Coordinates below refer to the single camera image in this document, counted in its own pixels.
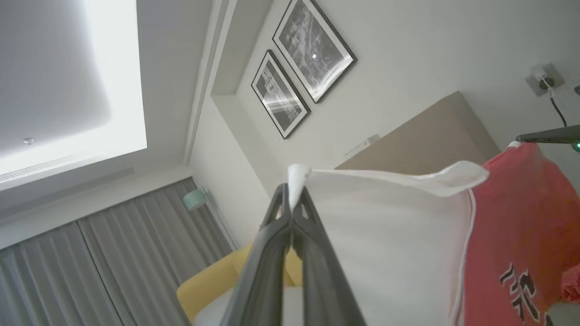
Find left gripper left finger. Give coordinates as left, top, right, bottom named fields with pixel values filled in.
left=220, top=183, right=291, bottom=326

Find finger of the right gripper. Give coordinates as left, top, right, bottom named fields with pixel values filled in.
left=517, top=125, right=580, bottom=144

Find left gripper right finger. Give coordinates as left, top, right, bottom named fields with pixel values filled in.
left=292, top=187, right=367, bottom=326

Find red basketball jersey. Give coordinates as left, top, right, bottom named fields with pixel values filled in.
left=288, top=141, right=580, bottom=326

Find red basketball shorts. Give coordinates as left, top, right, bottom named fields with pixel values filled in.
left=561, top=265, right=580, bottom=303

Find yellow armchair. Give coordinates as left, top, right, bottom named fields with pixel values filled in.
left=177, top=244, right=303, bottom=324

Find grey pleated curtain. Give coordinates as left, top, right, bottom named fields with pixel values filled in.
left=0, top=177, right=236, bottom=326

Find small black framed picture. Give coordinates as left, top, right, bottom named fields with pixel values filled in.
left=251, top=50, right=311, bottom=139

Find large black framed picture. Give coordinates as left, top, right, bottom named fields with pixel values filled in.
left=273, top=0, right=358, bottom=104

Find white ceiling air vent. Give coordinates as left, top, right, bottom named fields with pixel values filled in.
left=0, top=155, right=73, bottom=182

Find black power cable white plug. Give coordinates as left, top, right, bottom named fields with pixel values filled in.
left=535, top=68, right=568, bottom=127

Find grey wall socket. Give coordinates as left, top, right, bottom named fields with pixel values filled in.
left=526, top=62, right=566, bottom=97

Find teal wall lamp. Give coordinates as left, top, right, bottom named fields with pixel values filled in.
left=183, top=188, right=210, bottom=212

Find beige wall panel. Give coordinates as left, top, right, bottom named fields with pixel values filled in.
left=335, top=91, right=501, bottom=175

